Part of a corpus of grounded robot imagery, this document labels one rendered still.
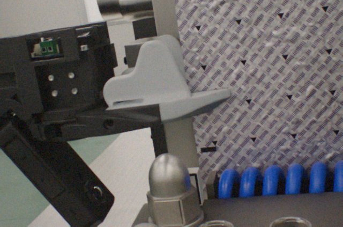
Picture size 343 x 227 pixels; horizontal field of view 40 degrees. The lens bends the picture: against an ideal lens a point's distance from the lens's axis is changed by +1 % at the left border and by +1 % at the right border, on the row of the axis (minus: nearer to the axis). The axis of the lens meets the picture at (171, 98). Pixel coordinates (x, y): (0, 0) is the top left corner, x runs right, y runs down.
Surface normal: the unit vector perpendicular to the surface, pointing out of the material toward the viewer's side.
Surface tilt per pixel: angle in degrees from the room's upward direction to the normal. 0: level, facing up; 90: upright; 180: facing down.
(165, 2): 90
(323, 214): 0
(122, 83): 90
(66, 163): 59
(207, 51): 90
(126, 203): 0
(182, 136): 90
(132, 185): 0
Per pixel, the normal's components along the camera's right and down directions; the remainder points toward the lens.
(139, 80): -0.16, 0.22
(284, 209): -0.15, -0.97
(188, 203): 0.74, 0.01
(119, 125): 0.12, 0.18
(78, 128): -0.38, 0.24
